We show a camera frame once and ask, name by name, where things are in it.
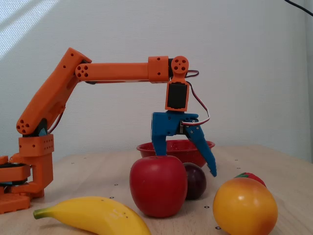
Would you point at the red toy apple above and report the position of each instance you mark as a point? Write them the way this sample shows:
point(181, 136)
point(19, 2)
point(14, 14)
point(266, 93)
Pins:
point(159, 186)

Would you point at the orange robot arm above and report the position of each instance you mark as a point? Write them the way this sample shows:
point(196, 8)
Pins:
point(115, 71)

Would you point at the red toy strawberry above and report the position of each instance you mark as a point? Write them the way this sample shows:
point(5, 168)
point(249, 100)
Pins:
point(254, 176)

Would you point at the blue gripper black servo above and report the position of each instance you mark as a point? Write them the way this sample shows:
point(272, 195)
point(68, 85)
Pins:
point(167, 124)

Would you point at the orange robot base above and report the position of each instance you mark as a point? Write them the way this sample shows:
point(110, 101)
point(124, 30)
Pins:
point(12, 203)

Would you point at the yellow toy banana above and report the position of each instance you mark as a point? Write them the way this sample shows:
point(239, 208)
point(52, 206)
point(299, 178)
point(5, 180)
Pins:
point(97, 213)

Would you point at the orange yellow toy peach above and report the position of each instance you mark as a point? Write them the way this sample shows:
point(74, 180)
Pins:
point(244, 208)

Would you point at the purple toy plum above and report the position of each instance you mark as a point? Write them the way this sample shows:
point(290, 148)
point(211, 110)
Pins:
point(196, 182)

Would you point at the red speckled enamel bowl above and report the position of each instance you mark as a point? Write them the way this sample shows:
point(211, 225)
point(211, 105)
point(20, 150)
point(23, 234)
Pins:
point(176, 149)

